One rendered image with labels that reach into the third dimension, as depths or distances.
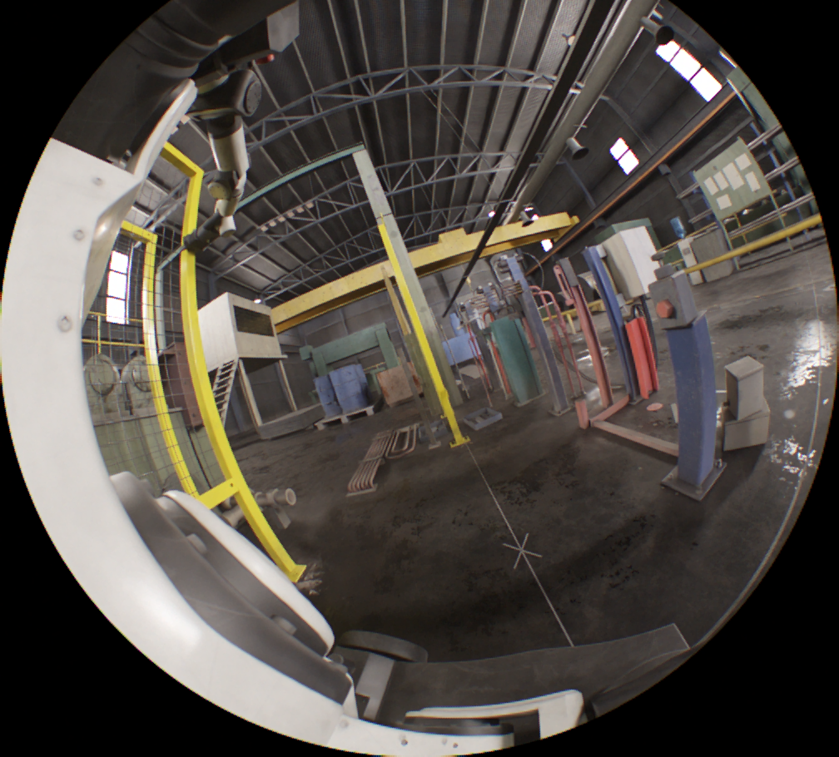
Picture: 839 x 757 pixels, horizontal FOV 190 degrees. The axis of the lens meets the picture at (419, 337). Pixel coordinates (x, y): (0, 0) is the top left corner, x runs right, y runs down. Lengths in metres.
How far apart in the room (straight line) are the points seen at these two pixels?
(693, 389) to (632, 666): 0.66
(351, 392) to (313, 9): 11.44
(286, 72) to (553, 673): 11.51
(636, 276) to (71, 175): 1.70
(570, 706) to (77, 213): 0.50
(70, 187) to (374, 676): 0.67
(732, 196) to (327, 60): 11.78
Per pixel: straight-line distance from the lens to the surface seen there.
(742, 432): 1.15
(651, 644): 0.57
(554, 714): 0.37
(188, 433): 2.02
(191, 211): 1.33
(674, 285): 0.73
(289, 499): 1.57
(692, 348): 0.79
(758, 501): 1.01
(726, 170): 6.13
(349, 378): 4.97
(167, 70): 0.25
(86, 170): 0.19
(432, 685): 0.59
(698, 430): 0.90
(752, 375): 1.07
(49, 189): 0.17
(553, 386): 1.81
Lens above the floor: 0.71
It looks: 4 degrees up
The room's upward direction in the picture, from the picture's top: 20 degrees counter-clockwise
